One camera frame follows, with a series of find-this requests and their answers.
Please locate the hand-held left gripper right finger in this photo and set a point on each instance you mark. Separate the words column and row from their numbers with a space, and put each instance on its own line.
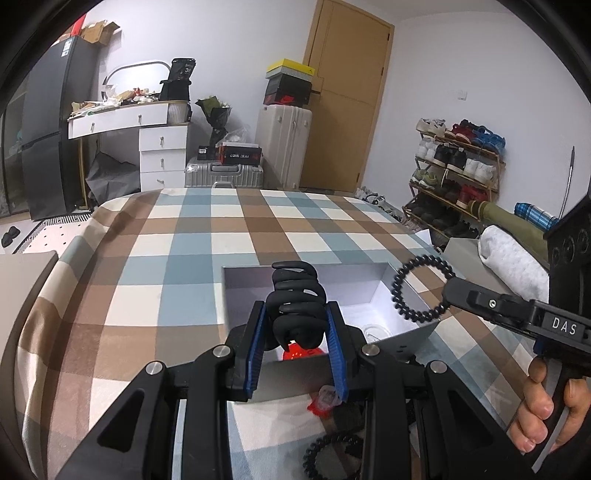
column 336, row 355

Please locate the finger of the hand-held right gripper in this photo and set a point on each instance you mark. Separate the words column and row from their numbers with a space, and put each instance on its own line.
column 489, row 302

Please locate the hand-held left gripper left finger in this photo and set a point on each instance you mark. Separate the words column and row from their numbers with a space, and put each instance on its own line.
column 256, row 353

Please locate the red hair clip clear packet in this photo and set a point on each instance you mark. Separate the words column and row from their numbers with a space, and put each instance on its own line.
column 323, row 401

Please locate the black looped hair claw clip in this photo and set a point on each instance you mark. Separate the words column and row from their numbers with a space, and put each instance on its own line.
column 295, row 300

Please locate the grey rectangular box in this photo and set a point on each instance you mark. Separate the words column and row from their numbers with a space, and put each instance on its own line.
column 351, row 281

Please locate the person's right hand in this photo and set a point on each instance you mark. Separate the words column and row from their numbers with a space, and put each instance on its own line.
column 535, row 406

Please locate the red bear hair clip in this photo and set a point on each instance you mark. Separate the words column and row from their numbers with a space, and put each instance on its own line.
column 295, row 353

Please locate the white round clear packet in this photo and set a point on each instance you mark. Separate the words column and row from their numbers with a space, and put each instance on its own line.
column 375, row 333

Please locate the white rolled blanket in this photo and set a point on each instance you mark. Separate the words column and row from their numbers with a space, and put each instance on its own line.
column 512, row 263

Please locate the blue plaid rolled cloth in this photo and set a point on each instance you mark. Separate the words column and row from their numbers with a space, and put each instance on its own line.
column 538, row 214

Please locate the green rolled mat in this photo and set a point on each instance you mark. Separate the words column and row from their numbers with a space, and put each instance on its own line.
column 512, row 226

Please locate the white paper sheet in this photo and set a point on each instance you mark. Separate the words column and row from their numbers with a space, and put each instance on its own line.
column 425, row 237

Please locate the wooden shoe rack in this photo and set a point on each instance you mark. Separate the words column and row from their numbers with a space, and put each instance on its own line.
column 445, row 170

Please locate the grey white sneakers pile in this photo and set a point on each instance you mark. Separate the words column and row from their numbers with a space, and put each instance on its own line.
column 376, row 201

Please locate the silver suitcase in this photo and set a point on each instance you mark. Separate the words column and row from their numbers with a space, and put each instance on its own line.
column 221, row 174

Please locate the flat black red shoe box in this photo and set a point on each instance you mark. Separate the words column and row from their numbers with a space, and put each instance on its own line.
column 240, row 154

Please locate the small black box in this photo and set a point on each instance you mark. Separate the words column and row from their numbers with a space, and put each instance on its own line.
column 207, row 152

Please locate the white upright suitcase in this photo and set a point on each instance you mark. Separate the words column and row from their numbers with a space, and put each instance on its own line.
column 284, row 147

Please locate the white plastic bag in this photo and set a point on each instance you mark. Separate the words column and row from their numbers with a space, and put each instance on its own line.
column 240, row 137

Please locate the dark grey cloth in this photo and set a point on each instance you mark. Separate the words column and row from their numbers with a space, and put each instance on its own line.
column 111, row 180

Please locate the white vanity desk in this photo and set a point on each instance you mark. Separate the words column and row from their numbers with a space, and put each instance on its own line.
column 161, row 138

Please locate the patterned rug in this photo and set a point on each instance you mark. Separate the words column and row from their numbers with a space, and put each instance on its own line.
column 51, row 233

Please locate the black wrapped flower bouquet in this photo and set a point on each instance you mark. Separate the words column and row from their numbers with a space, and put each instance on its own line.
column 217, row 115

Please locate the wooden door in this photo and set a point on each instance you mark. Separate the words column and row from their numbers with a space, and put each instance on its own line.
column 346, row 101

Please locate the white ribbed container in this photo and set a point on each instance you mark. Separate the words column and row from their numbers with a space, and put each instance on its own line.
column 179, row 113

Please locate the tall black red shoe box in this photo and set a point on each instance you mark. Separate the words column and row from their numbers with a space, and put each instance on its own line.
column 286, row 92

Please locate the black slipper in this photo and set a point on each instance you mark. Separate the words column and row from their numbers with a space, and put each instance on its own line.
column 10, row 236

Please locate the black bag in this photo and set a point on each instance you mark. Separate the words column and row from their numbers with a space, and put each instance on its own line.
column 178, row 78

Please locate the yellow lid box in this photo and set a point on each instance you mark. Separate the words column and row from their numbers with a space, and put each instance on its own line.
column 291, row 68

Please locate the desk clutter pile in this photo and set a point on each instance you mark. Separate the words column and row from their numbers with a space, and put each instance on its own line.
column 120, row 98

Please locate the black refrigerator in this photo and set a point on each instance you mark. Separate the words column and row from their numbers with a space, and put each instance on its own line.
column 51, row 138

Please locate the round mirror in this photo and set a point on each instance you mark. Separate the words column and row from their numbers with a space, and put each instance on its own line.
column 134, row 78

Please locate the glass sliding door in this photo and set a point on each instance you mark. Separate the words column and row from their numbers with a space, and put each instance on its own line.
column 11, row 161

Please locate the cardboard box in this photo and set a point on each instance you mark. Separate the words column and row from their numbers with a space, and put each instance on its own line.
column 99, row 33

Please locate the red paper bag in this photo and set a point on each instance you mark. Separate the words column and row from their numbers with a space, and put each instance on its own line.
column 77, row 25

